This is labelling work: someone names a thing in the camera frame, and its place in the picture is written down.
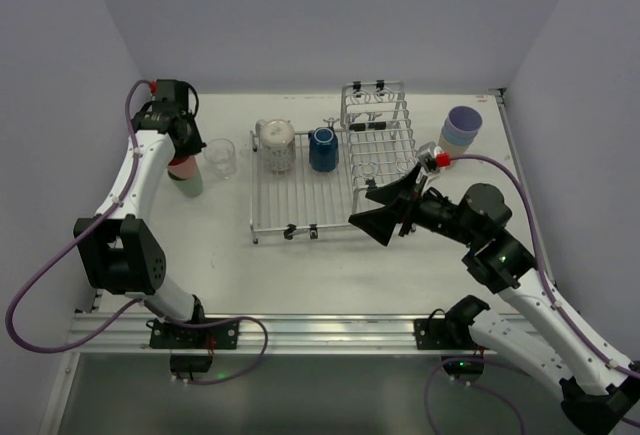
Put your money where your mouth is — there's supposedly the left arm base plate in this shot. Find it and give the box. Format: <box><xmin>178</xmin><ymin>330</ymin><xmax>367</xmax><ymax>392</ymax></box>
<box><xmin>146</xmin><ymin>319</ymin><xmax>239</xmax><ymax>351</ymax></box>

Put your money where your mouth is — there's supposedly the aluminium mounting rail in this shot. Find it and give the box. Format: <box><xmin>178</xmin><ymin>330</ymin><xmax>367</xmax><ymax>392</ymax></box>
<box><xmin>64</xmin><ymin>312</ymin><xmax>551</xmax><ymax>356</ymax></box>

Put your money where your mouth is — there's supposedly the light blue plastic cup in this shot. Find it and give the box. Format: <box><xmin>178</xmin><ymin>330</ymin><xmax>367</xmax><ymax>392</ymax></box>
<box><xmin>441</xmin><ymin>123</ymin><xmax>479</xmax><ymax>146</ymax></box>

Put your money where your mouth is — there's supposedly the clear plastic tumbler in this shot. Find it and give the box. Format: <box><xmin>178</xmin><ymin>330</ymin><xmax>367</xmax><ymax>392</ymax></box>
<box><xmin>203</xmin><ymin>138</ymin><xmax>237</xmax><ymax>179</ymax></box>

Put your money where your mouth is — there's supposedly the white floral ceramic mug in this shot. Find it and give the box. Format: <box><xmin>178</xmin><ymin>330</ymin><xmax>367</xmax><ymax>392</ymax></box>
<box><xmin>255</xmin><ymin>119</ymin><xmax>296</xmax><ymax>173</ymax></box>

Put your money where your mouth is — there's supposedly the dark blue ceramic mug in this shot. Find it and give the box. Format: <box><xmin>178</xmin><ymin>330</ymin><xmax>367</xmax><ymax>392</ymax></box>
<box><xmin>308</xmin><ymin>127</ymin><xmax>339</xmax><ymax>173</ymax></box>

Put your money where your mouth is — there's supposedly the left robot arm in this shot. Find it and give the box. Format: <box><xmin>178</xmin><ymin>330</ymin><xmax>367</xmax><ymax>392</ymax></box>
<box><xmin>73</xmin><ymin>79</ymin><xmax>206</xmax><ymax>324</ymax></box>

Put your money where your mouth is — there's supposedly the silver wire dish rack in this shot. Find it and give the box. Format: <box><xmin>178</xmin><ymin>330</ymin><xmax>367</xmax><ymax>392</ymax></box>
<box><xmin>249</xmin><ymin>80</ymin><xmax>417</xmax><ymax>243</ymax></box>

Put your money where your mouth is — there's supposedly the pink plastic cup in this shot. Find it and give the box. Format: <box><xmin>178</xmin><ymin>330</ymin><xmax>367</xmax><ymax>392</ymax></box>
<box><xmin>167</xmin><ymin>155</ymin><xmax>199</xmax><ymax>180</ymax></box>

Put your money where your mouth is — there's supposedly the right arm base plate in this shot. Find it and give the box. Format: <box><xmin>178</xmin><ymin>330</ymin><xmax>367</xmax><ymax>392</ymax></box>
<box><xmin>413</xmin><ymin>317</ymin><xmax>503</xmax><ymax>353</ymax></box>

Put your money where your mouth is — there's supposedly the lavender plastic cup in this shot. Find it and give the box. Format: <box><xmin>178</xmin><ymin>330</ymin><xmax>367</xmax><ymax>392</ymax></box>
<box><xmin>445</xmin><ymin>106</ymin><xmax>483</xmax><ymax>139</ymax></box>

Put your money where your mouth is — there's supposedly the beige plastic cup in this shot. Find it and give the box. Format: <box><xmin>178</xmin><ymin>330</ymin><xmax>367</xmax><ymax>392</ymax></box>
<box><xmin>438</xmin><ymin>135</ymin><xmax>470</xmax><ymax>168</ymax></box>

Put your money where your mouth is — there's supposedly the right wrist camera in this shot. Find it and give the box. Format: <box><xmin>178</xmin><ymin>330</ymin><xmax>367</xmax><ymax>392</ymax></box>
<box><xmin>416</xmin><ymin>141</ymin><xmax>452</xmax><ymax>179</ymax></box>

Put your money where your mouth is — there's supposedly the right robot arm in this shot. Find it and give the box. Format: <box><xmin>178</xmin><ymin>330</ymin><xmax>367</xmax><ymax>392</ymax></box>
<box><xmin>349</xmin><ymin>167</ymin><xmax>639</xmax><ymax>434</ymax></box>

